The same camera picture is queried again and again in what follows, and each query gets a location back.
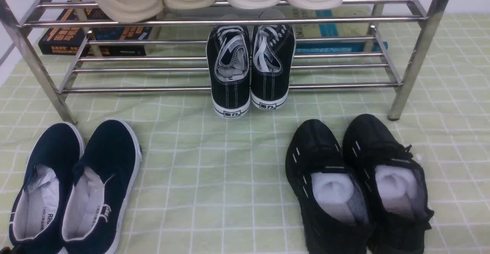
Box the black canvas sneaker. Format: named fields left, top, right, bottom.
left=250, top=23, right=296, bottom=111
left=206, top=24, right=251, bottom=118

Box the navy slip-on shoe right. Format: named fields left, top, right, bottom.
left=61, top=118, right=142, bottom=254

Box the navy slip-on shoe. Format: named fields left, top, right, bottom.
left=9, top=122, right=84, bottom=254
left=61, top=118, right=142, bottom=254

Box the stainless steel shoe rack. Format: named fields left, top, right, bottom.
left=1, top=0, right=449, bottom=124

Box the navy slip-on shoe left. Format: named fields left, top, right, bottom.
left=9, top=122, right=84, bottom=254

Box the green checkered tablecloth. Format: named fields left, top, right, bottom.
left=0, top=12, right=490, bottom=254

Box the black knit sneaker left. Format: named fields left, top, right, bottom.
left=285, top=119, right=374, bottom=254

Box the black knit sneaker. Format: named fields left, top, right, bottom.
left=343, top=114, right=434, bottom=254
left=285, top=119, right=374, bottom=254

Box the blue green book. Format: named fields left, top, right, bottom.
left=280, top=5, right=371, bottom=54

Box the black knit sneaker right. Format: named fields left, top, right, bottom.
left=343, top=114, right=434, bottom=254

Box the black orange book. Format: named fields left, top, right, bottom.
left=38, top=26, right=159, bottom=56

